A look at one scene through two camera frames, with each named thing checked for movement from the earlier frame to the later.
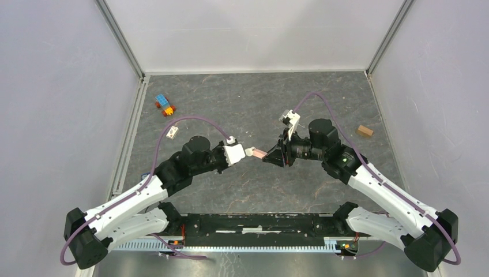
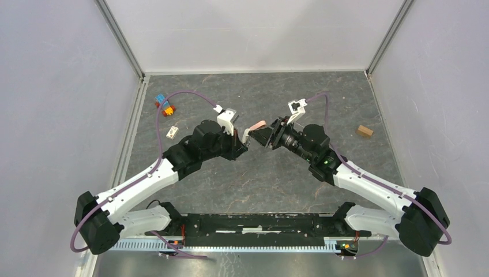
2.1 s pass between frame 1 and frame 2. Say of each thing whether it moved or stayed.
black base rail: stayed
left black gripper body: moved
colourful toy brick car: stayed
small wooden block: stayed
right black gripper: moved
